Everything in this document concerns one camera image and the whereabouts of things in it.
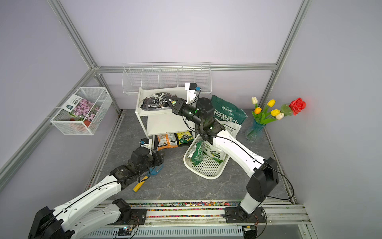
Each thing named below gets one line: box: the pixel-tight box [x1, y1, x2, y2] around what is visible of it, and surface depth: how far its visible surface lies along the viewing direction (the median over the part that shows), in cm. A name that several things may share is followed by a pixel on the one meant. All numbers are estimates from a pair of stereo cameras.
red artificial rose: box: [288, 97, 306, 117], surface depth 73 cm
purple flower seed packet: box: [61, 94, 100, 127], surface depth 75 cm
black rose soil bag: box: [139, 92, 178, 111], surface depth 66 cm
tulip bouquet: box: [251, 96, 293, 125], surface depth 86 cm
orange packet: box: [156, 132, 179, 151], surface depth 96 cm
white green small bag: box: [191, 140, 226, 166], surface depth 91 cm
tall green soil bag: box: [211, 94, 248, 125], surface depth 81 cm
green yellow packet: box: [173, 130, 194, 146], surface depth 103 cm
